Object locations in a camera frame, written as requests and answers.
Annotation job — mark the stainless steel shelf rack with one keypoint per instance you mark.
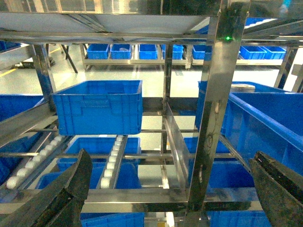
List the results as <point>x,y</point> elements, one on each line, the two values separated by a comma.
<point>215,177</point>

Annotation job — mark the white cylindrical container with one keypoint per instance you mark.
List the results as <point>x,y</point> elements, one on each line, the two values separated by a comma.
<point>242,88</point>

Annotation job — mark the blue bin behind front bin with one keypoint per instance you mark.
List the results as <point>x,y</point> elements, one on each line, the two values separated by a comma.
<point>212,102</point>

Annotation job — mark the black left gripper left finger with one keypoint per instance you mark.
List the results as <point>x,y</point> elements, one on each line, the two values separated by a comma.
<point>60,203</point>

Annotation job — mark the large blue bin front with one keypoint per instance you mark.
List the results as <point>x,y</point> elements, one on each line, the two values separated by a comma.
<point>267,122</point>

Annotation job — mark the blue crate on rollers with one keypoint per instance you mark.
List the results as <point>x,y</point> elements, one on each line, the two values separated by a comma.
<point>100,107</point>

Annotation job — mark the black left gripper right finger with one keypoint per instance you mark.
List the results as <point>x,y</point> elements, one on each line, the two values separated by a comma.
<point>279,190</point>

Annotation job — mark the white roller track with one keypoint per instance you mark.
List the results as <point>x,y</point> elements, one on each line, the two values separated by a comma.
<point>111,170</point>

